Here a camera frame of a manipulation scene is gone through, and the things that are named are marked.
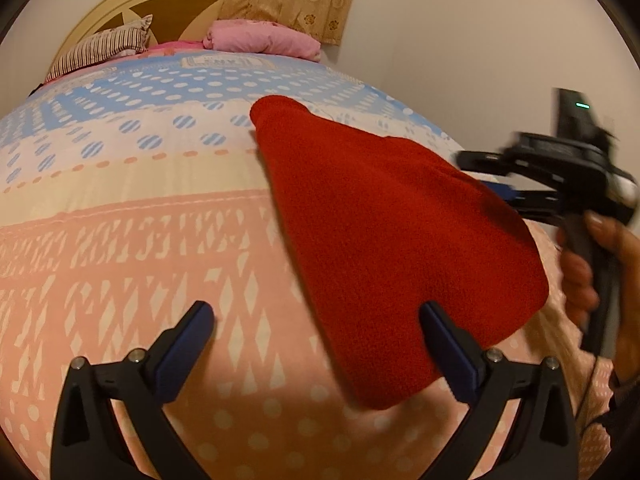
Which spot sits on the person's right hand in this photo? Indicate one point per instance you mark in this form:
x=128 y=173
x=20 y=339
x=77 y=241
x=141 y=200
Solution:
x=630 y=300

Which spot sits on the person's dark clothing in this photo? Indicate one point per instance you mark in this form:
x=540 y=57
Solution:
x=625 y=420

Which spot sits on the red fleece garment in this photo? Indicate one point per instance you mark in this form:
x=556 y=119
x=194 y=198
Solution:
x=390 y=235

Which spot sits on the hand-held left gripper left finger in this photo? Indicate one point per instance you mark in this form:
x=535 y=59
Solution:
x=185 y=355

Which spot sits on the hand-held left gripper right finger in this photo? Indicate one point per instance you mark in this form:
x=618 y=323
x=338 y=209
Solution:
x=450 y=355

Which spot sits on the striped pillow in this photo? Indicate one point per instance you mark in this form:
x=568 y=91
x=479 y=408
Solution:
x=100 y=45

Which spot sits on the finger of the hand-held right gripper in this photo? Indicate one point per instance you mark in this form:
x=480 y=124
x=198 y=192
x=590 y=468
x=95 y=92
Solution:
x=525 y=200
x=482 y=161

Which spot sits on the dotted blue pink bed sheet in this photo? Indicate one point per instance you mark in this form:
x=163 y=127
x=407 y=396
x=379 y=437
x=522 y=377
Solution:
x=150 y=240

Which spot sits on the pink floral pillow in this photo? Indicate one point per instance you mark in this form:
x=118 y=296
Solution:
x=175 y=47

